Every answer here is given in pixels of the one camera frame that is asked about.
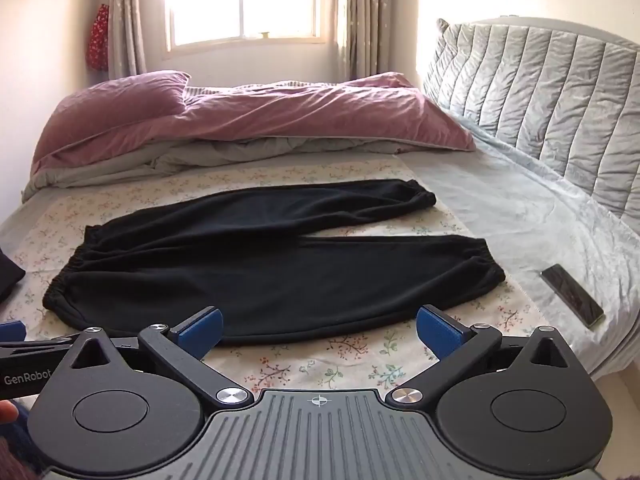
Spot dark folded cloth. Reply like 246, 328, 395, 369
0, 249, 26, 303

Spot black pants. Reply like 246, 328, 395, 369
41, 178, 506, 347

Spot red floral hanging bag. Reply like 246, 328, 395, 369
86, 4, 110, 71

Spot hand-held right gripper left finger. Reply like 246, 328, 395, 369
65, 306, 253, 410

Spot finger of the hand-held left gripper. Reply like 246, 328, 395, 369
0, 320, 80, 361

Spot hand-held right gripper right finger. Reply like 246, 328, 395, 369
392, 305, 576, 406

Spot grey patterned curtain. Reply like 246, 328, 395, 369
107, 0, 168, 78
337, 0, 423, 81

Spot floral bed sheet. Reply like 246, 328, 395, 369
0, 150, 621, 401

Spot person's left forearm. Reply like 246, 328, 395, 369
0, 422, 43, 480

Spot window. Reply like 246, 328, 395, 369
165, 0, 333, 52

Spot pink pillow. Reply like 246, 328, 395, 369
32, 71, 192, 176

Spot pale blue patterned cloth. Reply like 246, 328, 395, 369
450, 110, 640, 376

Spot black smartphone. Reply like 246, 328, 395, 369
541, 264, 606, 329

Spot pink and grey duvet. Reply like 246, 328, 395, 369
22, 72, 477, 204

